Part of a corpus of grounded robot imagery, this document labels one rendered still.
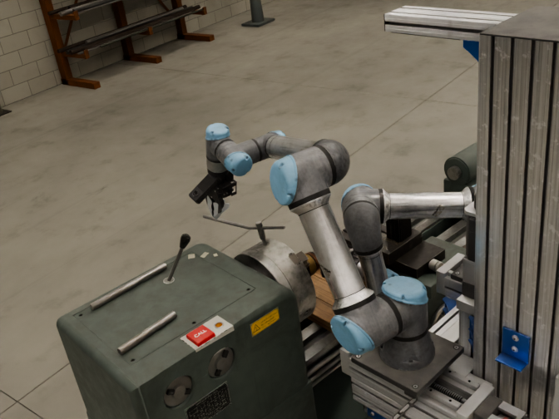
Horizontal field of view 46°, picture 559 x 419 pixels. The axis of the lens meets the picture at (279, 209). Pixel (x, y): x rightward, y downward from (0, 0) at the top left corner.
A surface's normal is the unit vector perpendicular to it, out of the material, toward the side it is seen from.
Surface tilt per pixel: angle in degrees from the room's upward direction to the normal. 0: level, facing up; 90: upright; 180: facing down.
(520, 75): 90
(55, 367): 0
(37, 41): 90
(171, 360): 0
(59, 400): 0
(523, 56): 90
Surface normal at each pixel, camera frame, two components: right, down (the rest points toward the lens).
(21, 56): 0.79, 0.21
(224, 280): -0.12, -0.87
